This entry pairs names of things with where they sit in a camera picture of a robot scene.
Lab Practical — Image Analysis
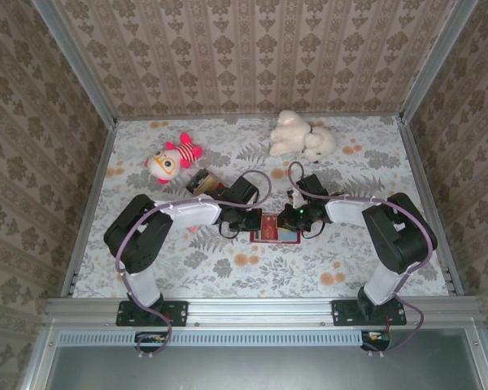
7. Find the red leather card holder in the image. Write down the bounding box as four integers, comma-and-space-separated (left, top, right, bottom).
250, 214, 302, 245

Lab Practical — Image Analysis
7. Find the red VIP card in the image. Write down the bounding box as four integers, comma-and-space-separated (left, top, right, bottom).
261, 216, 279, 241

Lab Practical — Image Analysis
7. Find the tan card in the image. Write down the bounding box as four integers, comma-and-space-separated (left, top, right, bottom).
194, 176, 220, 196

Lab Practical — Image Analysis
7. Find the floral print table sheet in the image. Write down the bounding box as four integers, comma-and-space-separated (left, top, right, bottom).
71, 115, 452, 300

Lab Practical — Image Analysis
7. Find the clear plastic box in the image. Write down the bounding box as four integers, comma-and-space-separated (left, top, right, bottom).
185, 168, 229, 200

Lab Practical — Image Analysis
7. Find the white plush dog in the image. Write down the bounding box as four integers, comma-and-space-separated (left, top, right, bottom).
268, 109, 338, 164

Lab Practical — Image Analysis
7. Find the pink owl plush toy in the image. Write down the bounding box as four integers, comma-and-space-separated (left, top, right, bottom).
144, 132, 204, 186

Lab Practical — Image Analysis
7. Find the wide aluminium beam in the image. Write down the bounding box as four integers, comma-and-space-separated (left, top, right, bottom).
44, 296, 487, 328

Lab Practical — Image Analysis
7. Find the grey metal panel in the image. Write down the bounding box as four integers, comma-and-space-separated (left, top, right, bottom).
44, 344, 487, 390

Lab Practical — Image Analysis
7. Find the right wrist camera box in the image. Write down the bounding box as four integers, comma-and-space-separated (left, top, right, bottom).
287, 189, 307, 209

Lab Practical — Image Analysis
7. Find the thin black camera cable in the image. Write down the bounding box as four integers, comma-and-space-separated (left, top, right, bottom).
303, 218, 328, 241
220, 221, 240, 242

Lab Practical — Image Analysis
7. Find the thin aluminium rail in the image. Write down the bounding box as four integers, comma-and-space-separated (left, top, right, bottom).
113, 112, 403, 121

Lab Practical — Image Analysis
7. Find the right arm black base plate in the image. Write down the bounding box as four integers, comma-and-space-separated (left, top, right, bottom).
331, 299, 407, 327

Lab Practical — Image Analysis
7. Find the grey slotted cable duct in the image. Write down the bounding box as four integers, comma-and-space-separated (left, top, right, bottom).
59, 329, 365, 347

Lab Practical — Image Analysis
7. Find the aluminium side rail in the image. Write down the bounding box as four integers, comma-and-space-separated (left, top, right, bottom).
398, 116, 465, 297
59, 119, 119, 300

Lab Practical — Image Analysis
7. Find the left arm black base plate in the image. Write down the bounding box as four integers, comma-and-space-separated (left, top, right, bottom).
115, 300, 188, 327

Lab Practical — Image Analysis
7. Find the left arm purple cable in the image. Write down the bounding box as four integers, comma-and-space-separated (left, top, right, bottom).
115, 169, 274, 361

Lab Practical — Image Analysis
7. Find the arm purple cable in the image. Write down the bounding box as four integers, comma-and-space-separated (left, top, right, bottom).
115, 169, 274, 361
287, 161, 439, 358

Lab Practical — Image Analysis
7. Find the aluminium frame post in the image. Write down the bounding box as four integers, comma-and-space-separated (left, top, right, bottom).
397, 0, 480, 123
28, 0, 119, 128

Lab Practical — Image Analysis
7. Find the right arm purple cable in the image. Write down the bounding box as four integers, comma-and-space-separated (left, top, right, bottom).
287, 161, 439, 358

